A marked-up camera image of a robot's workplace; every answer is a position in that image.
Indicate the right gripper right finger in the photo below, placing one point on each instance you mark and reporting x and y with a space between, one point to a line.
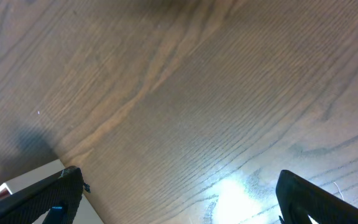
301 201

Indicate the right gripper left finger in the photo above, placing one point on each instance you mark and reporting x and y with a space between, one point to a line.
58 196

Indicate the white open cardboard box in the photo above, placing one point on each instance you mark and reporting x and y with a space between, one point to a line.
85 213

